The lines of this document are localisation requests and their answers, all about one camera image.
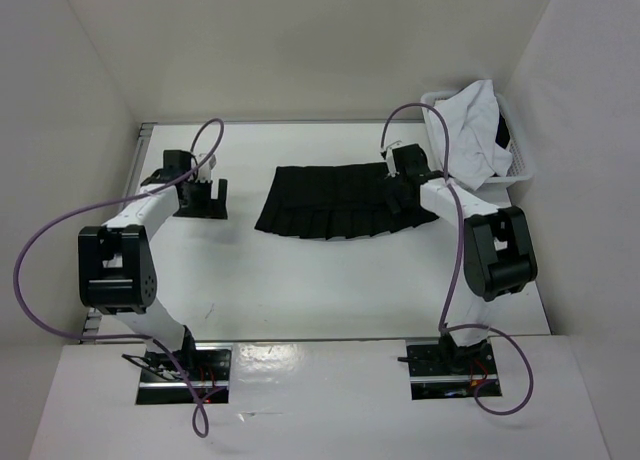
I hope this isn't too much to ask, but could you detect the purple cable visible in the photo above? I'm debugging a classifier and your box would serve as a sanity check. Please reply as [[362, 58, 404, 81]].
[[12, 117, 226, 439], [380, 102, 534, 416]]

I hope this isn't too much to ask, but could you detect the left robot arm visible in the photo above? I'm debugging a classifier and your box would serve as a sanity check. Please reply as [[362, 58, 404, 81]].
[[78, 150, 228, 380]]

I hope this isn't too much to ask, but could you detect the white skirt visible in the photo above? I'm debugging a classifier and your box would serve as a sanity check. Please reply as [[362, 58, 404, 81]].
[[429, 80, 513, 190]]

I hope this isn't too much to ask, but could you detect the black pleated skirt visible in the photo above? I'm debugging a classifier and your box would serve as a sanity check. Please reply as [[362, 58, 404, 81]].
[[255, 162, 437, 240]]

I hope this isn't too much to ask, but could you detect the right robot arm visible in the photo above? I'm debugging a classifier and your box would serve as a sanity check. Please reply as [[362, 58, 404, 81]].
[[381, 142, 538, 373]]

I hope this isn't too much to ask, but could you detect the white plastic basket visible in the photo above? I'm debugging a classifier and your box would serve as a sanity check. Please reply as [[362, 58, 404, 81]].
[[422, 92, 536, 188]]

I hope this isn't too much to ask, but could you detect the black garment in basket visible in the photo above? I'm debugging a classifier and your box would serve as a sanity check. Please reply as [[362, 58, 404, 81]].
[[495, 114, 511, 150]]

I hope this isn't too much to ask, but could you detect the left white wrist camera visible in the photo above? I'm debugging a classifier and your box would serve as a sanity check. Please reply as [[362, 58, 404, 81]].
[[194, 153, 217, 183]]

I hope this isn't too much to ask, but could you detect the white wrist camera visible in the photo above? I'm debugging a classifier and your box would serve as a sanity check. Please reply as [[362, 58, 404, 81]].
[[194, 153, 217, 183], [380, 140, 404, 177]]

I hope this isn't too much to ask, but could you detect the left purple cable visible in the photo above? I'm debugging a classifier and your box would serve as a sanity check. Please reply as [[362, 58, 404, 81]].
[[12, 117, 226, 439]]

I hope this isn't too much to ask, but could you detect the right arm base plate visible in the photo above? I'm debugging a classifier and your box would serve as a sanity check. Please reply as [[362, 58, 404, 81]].
[[397, 338, 502, 400]]

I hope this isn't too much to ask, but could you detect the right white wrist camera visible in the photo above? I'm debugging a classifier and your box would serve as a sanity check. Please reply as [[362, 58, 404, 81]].
[[380, 140, 404, 177]]

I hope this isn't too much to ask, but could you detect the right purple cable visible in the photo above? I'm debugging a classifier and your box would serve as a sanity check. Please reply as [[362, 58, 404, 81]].
[[380, 102, 534, 416]]

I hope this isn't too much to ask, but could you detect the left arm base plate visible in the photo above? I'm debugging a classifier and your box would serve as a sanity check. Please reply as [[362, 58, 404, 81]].
[[121, 343, 232, 405]]

